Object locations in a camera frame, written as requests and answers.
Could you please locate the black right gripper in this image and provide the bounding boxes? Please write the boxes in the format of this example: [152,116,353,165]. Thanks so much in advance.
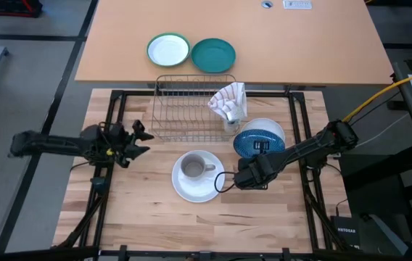
[233,152,281,191]

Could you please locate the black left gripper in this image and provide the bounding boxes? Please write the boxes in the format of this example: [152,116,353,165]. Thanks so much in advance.
[100,119,155,168]

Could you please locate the blue patterned plate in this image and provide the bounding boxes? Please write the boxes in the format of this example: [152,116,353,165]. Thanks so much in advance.
[232,129,286,160]

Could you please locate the large white plate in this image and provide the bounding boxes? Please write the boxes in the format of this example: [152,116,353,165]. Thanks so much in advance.
[171,149,226,203]

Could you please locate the grey floral print cup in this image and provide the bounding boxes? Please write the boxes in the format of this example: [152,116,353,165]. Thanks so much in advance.
[180,153,217,181]

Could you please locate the frosted glass tumbler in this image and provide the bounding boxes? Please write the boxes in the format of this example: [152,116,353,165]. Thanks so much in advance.
[222,116,242,134]

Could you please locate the white bristle dish brush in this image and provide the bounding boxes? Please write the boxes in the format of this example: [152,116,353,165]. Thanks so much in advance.
[223,81,247,123]

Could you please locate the white dish cloth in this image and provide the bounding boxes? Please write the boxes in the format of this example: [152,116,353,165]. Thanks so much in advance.
[207,92,234,117]

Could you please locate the green-rimmed white plate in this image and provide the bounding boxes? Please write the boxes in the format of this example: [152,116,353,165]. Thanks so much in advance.
[146,32,191,68]

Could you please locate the black Netgear box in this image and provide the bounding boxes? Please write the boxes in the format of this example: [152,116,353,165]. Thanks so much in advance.
[331,215,361,251]

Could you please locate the green plate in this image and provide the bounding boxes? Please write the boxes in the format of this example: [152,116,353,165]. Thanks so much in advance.
[190,38,236,74]

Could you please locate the orange wooden desk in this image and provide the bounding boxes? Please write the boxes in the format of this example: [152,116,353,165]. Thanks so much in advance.
[74,0,395,88]

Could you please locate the white power strip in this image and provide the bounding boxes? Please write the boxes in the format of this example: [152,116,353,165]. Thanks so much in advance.
[282,0,313,10]

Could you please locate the black and red crate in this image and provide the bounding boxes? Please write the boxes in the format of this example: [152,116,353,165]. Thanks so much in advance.
[0,0,44,18]

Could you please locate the black looped camera cable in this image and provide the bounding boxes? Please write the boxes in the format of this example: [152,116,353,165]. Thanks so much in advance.
[214,170,236,194]

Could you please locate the black aluminium table frame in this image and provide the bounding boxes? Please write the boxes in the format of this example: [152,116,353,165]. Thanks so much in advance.
[0,88,410,261]

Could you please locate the metal wire dish rack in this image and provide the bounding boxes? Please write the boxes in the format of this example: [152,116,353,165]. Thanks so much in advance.
[150,74,242,143]

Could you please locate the thin white cable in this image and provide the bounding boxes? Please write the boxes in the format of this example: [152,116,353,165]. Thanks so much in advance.
[354,114,410,149]

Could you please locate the yellow cable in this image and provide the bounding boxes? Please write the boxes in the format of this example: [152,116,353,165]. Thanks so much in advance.
[342,66,412,123]

